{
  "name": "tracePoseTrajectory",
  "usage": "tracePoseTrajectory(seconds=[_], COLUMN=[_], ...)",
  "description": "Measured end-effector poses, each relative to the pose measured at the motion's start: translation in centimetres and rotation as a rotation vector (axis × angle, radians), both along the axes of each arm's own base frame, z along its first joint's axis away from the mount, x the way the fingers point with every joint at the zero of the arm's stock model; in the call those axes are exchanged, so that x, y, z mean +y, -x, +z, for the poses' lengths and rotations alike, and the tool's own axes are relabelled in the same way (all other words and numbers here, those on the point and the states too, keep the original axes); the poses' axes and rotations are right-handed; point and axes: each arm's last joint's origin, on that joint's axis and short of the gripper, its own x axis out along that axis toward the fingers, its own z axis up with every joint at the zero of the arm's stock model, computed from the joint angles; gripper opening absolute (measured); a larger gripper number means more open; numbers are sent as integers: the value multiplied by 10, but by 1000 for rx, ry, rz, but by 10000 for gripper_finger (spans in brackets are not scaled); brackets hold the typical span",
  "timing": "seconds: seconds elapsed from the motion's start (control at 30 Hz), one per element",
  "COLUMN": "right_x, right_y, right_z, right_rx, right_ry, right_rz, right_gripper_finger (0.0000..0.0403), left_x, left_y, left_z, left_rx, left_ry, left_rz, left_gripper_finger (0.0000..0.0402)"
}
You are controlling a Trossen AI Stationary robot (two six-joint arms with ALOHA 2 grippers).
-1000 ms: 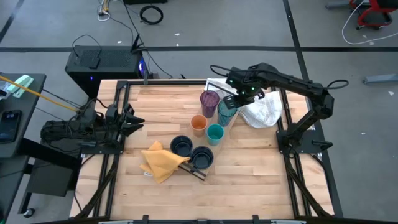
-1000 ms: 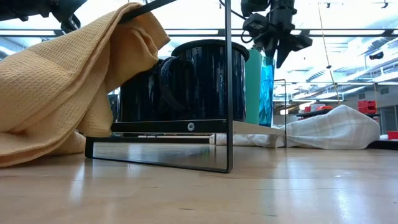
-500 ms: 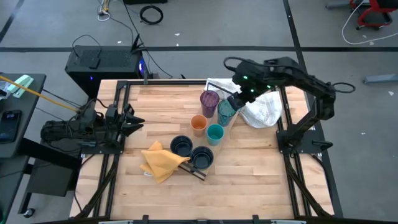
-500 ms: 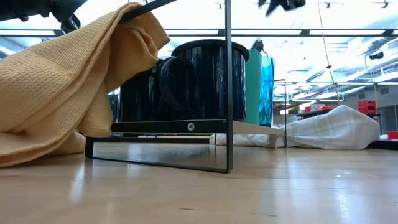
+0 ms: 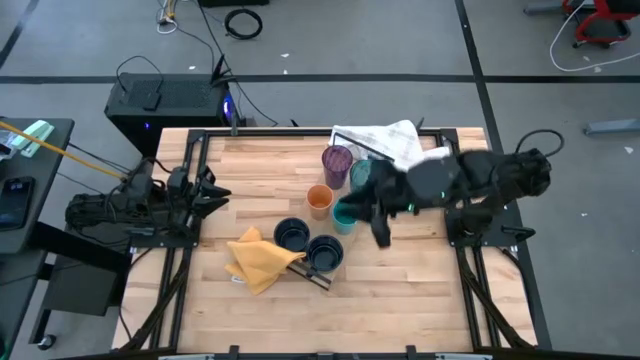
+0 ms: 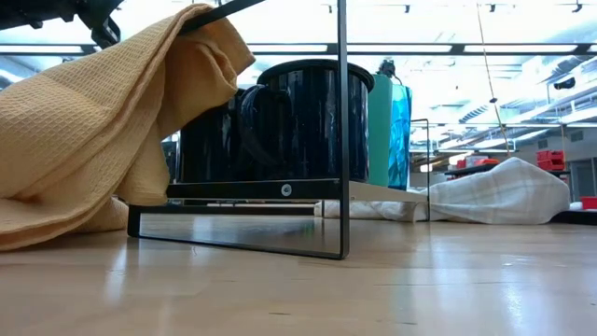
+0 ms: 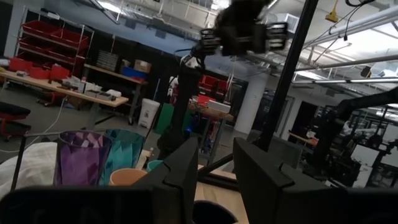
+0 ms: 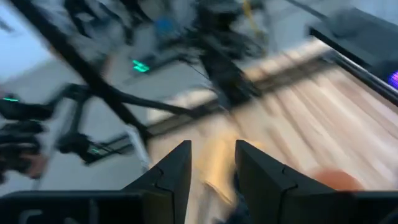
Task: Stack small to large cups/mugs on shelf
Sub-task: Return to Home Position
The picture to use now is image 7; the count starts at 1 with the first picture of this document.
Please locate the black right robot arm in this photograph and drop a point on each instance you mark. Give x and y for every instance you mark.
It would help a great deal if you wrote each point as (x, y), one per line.
(183, 109)

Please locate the red chair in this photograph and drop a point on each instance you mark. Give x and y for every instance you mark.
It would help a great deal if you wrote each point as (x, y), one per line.
(12, 121)

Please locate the cardboard box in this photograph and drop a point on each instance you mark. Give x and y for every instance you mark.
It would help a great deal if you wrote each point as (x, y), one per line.
(142, 66)

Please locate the small dark blue mug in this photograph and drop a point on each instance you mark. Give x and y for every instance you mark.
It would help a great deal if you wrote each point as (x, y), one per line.
(211, 214)

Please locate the yellow hanging pendant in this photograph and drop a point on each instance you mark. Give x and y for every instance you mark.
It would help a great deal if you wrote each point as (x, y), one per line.
(332, 14)

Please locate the background black robot arm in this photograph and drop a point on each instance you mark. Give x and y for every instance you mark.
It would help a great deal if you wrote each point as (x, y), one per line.
(357, 104)

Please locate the white cloth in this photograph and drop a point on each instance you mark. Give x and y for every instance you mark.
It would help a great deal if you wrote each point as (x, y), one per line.
(34, 168)

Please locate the white box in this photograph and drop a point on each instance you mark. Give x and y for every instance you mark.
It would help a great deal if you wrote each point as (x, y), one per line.
(219, 106)

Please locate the red bin rack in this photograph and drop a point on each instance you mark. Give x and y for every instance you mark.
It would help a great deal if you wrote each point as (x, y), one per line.
(53, 37)

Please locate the long wooden workbench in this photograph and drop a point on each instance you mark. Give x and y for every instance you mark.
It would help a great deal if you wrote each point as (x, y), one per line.
(62, 90)

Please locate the orange cup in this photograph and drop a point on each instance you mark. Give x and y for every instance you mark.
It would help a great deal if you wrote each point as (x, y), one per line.
(126, 177)

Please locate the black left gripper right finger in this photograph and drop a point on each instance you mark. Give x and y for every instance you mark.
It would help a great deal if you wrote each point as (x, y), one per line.
(267, 193)

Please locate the clear teal faceted tumbler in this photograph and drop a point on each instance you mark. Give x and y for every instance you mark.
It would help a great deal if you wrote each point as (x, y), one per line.
(124, 152)

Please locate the green bin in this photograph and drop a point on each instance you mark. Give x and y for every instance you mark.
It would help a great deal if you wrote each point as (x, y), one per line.
(164, 118)

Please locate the clear purple faceted tumbler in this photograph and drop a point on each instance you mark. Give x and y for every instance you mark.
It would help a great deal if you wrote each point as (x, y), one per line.
(81, 161)

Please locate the blue storage bin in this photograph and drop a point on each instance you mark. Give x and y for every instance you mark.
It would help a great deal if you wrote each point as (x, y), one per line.
(133, 73)

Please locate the grey drawer cabinet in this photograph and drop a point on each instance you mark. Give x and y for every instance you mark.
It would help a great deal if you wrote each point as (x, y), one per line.
(107, 60)

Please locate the cluttered wooden table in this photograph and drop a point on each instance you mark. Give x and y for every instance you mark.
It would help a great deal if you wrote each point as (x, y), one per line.
(211, 113)

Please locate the opaque teal cup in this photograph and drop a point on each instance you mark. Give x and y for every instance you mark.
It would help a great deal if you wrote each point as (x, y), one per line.
(154, 165)

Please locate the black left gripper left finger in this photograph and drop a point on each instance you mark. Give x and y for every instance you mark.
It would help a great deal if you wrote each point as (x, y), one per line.
(177, 186)

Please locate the white trash bin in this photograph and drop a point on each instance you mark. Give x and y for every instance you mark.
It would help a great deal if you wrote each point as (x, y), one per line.
(148, 112)

